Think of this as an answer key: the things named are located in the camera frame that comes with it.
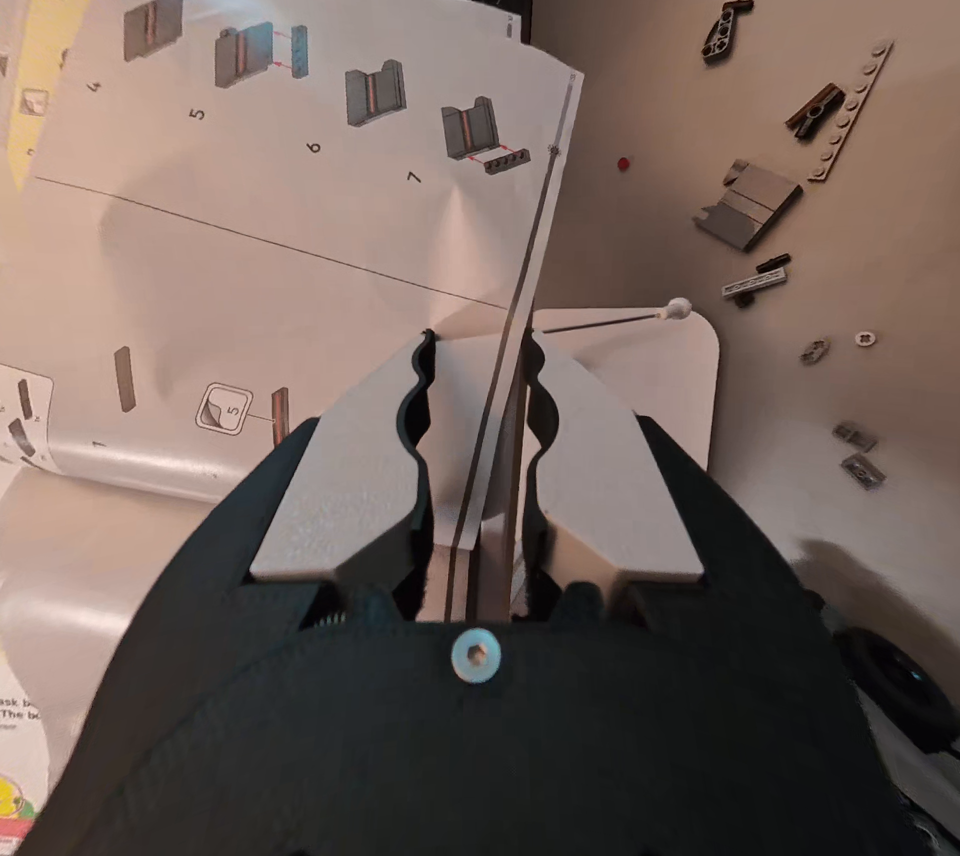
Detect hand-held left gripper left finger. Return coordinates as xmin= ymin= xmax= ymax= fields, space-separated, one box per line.
xmin=247 ymin=327 xmax=440 ymax=621

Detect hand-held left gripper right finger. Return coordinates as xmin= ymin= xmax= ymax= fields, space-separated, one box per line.
xmin=521 ymin=331 xmax=708 ymax=621

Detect thick lego instruction booklet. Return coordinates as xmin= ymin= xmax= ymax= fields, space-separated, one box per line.
xmin=0 ymin=0 xmax=586 ymax=625

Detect scattered loose lego pieces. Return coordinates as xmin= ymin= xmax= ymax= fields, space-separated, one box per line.
xmin=615 ymin=0 xmax=960 ymax=493

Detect grey lego car model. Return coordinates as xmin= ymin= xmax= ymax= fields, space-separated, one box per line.
xmin=806 ymin=586 xmax=960 ymax=856

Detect white booklet stand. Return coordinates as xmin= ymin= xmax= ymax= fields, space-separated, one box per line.
xmin=528 ymin=297 xmax=723 ymax=476

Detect large printed task sheet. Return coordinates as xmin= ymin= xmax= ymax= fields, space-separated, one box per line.
xmin=0 ymin=466 xmax=249 ymax=842

